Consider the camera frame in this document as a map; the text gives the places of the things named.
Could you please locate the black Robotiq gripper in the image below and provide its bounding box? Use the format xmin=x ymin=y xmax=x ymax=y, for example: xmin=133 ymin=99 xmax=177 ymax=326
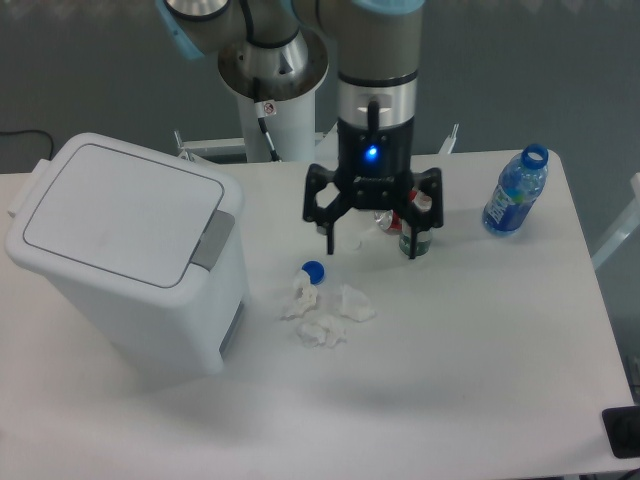
xmin=301 ymin=115 xmax=445 ymax=260

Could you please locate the white plastic trash can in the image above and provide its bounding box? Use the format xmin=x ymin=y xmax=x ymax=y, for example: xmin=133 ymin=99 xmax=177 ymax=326
xmin=5 ymin=133 xmax=249 ymax=376

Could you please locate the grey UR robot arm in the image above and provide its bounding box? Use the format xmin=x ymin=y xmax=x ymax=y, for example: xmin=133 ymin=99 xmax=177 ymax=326
xmin=157 ymin=1 xmax=444 ymax=257

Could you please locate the crushed red soda can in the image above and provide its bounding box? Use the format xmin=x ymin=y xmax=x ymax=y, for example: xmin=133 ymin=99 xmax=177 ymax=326
xmin=373 ymin=188 xmax=433 ymax=234

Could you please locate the clear green-label plastic bottle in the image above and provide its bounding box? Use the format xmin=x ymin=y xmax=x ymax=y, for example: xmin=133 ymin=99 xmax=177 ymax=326
xmin=399 ymin=202 xmax=432 ymax=257

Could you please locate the blue bottle cap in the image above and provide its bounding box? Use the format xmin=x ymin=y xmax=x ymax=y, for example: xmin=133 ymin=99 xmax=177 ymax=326
xmin=301 ymin=260 xmax=325 ymax=285

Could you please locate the crumpled white tissue right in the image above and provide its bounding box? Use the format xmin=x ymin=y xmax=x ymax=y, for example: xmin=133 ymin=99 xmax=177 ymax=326
xmin=338 ymin=284 xmax=376 ymax=322

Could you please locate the crumpled white tissue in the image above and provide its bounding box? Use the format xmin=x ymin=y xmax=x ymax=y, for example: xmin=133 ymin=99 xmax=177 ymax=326
xmin=281 ymin=270 xmax=318 ymax=320
xmin=338 ymin=284 xmax=376 ymax=322
xmin=296 ymin=314 xmax=347 ymax=348

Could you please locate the crumpled white tissue left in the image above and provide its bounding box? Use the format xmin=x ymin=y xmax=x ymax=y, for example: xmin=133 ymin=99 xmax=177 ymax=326
xmin=281 ymin=270 xmax=318 ymax=320

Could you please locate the crumpled white tissue bottom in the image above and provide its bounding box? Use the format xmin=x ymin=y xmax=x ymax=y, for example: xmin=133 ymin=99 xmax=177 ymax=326
xmin=296 ymin=314 xmax=347 ymax=348

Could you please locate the blue plastic drink bottle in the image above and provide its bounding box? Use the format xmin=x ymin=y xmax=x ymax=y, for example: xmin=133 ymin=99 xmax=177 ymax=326
xmin=482 ymin=143 xmax=549 ymax=236

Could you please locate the black device at corner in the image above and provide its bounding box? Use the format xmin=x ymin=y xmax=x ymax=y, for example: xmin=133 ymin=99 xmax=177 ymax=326
xmin=602 ymin=405 xmax=639 ymax=459

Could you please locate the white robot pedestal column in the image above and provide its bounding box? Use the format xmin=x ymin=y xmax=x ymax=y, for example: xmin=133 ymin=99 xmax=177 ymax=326
xmin=236 ymin=93 xmax=316 ymax=163

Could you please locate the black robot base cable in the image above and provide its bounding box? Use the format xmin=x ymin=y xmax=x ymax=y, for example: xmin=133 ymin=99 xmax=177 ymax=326
xmin=252 ymin=74 xmax=284 ymax=163

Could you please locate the white frame at right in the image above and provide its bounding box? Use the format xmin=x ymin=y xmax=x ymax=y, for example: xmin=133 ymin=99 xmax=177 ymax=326
xmin=591 ymin=173 xmax=639 ymax=271

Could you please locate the black floor cable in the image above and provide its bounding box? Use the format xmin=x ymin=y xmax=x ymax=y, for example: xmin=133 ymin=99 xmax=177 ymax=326
xmin=0 ymin=129 xmax=55 ymax=156

